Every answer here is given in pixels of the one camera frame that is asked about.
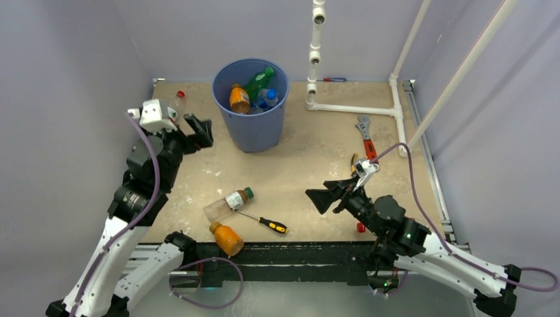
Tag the red handled adjustable wrench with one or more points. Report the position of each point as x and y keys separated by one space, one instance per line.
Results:
x=363 y=126

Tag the yellow handled pliers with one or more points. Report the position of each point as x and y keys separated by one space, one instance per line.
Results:
x=352 y=162

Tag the black yellow screwdriver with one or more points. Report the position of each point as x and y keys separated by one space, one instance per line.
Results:
x=273 y=225

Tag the green cap tea bottle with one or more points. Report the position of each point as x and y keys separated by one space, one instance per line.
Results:
x=224 y=207

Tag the white PVC pipe frame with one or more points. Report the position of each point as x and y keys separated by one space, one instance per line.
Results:
x=498 y=18

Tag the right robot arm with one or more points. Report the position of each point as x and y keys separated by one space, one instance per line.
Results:
x=404 y=243

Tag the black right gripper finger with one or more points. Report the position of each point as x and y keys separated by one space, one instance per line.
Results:
x=323 y=199
x=344 y=184

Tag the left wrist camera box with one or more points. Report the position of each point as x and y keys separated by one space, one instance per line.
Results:
x=153 y=114

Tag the red cap clear bottle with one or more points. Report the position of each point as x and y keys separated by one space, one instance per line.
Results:
x=361 y=228

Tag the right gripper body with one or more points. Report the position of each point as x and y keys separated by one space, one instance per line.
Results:
x=354 y=203

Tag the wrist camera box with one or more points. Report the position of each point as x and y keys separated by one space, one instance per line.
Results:
x=363 y=170
x=153 y=114

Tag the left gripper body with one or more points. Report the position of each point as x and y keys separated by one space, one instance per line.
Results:
x=179 y=144

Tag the orange pouch gold cap bottle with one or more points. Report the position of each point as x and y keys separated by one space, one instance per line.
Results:
x=239 y=100

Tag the orange juice bottle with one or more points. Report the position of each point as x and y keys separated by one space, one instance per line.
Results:
x=228 y=241

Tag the red label clear bottle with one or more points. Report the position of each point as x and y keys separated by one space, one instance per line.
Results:
x=177 y=106

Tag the small Pepsi bottle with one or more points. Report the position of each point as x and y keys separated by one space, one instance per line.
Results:
x=267 y=99

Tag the blue plastic bin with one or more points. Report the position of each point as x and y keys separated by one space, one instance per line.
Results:
x=251 y=133

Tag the green plastic bottle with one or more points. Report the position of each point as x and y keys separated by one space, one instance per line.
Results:
x=259 y=81

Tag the red blue screwdriver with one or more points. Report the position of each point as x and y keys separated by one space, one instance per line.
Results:
x=334 y=79

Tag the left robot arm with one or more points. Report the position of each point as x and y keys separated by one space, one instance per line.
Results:
x=152 y=168

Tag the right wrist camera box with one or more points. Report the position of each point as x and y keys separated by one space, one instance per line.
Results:
x=363 y=170

